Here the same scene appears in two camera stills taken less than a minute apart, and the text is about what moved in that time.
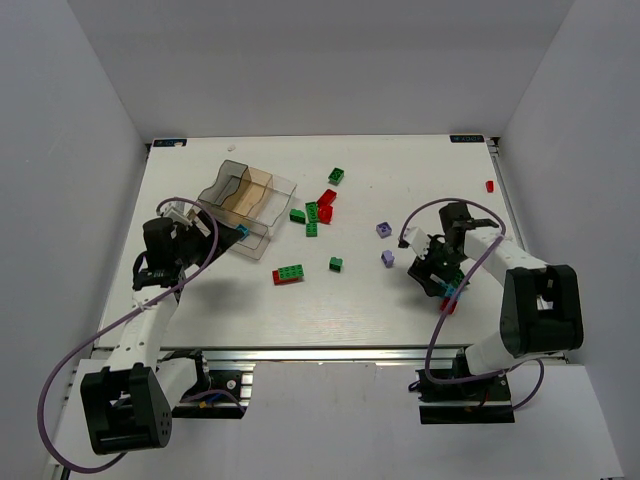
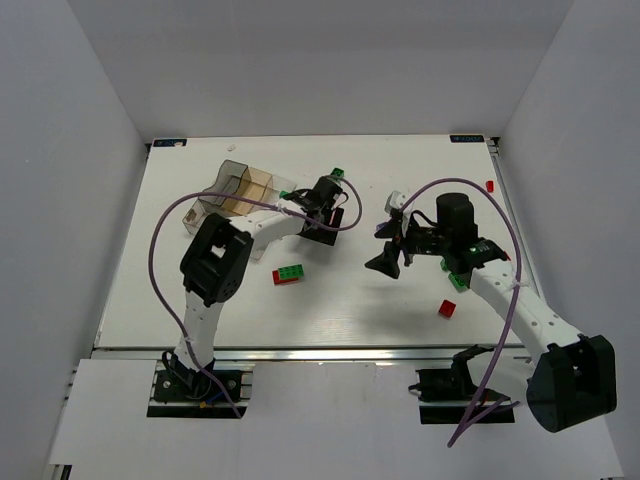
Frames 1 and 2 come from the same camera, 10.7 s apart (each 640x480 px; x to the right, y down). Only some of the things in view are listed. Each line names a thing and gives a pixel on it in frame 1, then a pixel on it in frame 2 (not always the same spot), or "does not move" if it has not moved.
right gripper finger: [463, 275] to [386, 262]
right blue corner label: [467, 139] does not move
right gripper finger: [431, 284] to [388, 229]
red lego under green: [277, 281] does not move
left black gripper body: [209, 240] to [324, 228]
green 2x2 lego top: [336, 176] does not move
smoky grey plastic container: [226, 186] does not move
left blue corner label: [169, 142] does not move
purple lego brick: [383, 229] does not move
